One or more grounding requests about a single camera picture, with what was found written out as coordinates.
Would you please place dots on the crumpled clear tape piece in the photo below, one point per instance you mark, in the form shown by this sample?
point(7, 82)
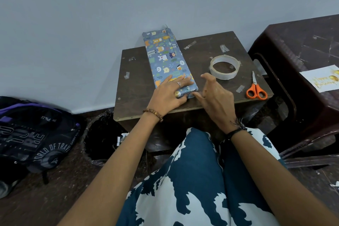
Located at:
point(190, 45)

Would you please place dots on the person's left hand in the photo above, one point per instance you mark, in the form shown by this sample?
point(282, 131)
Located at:
point(166, 97)

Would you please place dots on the crumpled paper scraps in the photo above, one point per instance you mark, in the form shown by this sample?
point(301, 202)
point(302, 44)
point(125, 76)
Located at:
point(122, 138)

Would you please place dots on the brown plastic stool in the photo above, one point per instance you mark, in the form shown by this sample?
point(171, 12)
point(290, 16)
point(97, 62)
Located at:
point(299, 117)

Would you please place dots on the clear tape roll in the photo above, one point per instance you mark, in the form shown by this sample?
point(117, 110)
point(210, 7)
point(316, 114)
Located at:
point(214, 73)

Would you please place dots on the small dark wooden table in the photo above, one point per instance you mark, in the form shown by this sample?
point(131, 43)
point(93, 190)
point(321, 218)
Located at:
point(132, 93)

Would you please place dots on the black purple backpack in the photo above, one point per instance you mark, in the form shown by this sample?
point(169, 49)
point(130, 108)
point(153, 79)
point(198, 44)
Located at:
point(34, 135)

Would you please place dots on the happy birthday card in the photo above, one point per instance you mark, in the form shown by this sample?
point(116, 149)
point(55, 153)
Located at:
point(320, 78)

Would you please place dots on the white paper scrap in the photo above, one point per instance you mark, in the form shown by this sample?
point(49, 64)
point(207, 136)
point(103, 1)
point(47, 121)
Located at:
point(335, 184)

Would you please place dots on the teal white patterned trousers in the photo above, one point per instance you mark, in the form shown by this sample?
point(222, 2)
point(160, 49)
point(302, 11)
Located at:
point(190, 180)

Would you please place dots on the person's right hand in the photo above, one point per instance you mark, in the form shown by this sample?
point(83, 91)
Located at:
point(218, 104)

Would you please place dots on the person's left forearm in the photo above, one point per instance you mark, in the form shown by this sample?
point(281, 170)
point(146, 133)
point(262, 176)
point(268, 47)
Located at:
point(106, 178)

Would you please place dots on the person's right forearm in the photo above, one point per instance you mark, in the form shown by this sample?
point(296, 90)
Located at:
point(280, 180)

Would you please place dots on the black lined trash bin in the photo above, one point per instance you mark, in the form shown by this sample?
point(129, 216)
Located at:
point(98, 143)

